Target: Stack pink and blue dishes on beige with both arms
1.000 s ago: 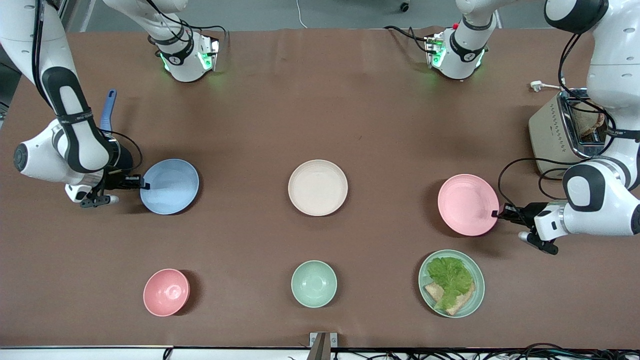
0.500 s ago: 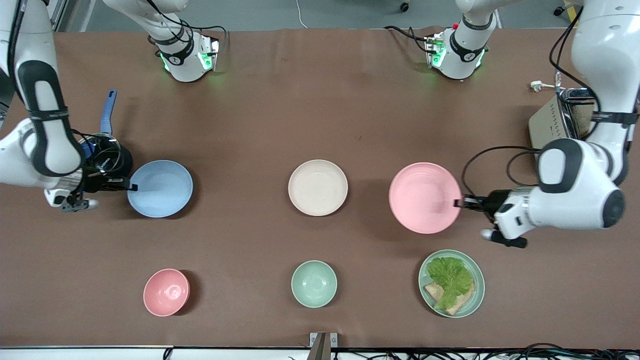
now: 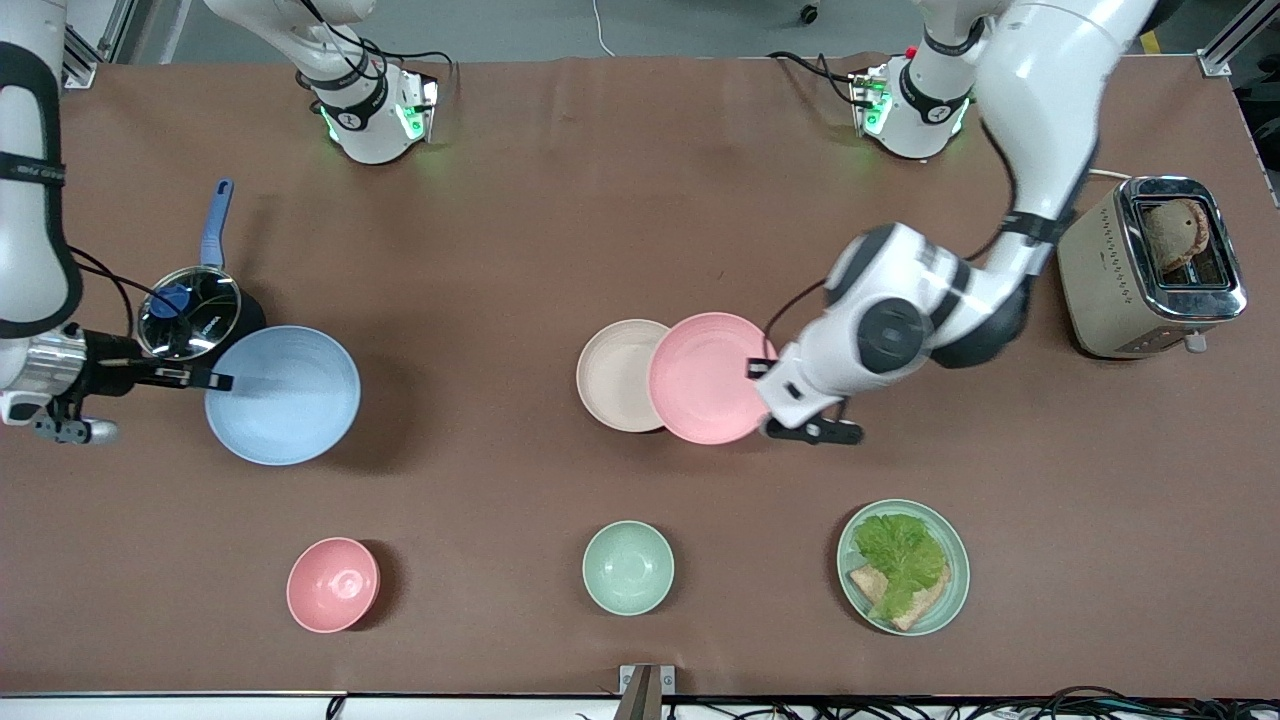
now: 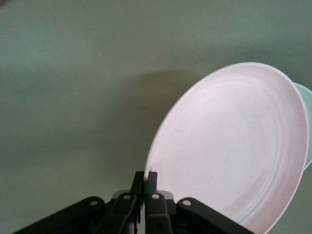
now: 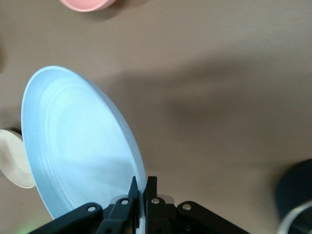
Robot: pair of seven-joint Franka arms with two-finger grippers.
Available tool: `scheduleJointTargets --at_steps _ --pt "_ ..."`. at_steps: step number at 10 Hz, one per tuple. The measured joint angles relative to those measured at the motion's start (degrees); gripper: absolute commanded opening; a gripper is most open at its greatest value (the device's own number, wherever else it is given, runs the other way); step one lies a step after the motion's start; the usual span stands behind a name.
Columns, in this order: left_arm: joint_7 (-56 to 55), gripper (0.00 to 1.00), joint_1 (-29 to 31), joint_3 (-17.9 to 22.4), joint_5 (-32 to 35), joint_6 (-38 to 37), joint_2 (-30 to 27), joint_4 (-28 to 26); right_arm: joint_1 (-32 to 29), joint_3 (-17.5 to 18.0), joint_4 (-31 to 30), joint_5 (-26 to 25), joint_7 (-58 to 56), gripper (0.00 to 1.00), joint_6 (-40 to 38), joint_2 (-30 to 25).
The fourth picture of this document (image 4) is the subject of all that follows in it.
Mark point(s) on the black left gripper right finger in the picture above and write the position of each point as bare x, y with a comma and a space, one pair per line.
158, 212

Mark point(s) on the pink bowl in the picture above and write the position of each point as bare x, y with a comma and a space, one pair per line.
229, 141

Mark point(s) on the light blue bowl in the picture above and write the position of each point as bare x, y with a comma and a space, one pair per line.
307, 117

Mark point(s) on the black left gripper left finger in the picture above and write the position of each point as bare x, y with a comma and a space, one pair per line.
119, 209

